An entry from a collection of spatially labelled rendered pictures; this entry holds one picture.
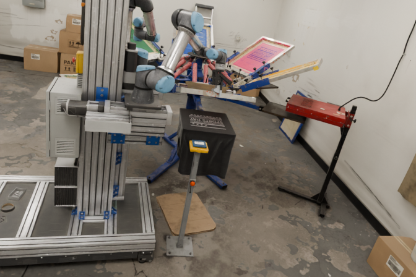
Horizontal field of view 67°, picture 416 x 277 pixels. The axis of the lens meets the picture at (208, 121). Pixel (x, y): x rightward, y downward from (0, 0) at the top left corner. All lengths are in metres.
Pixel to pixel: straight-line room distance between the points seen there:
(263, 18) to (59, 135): 5.69
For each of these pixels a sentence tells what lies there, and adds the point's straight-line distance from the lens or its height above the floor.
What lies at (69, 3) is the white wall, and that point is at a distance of 7.19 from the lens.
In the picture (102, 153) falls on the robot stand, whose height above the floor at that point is 0.78.
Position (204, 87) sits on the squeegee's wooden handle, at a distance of 2.97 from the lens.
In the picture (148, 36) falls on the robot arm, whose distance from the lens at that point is 2.72.
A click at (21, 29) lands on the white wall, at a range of 7.54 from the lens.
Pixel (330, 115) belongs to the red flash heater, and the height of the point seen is 1.10.
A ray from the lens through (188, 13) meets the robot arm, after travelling 2.02.
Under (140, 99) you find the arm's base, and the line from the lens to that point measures 2.03.
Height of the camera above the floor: 1.96
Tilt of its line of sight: 21 degrees down
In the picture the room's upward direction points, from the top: 11 degrees clockwise
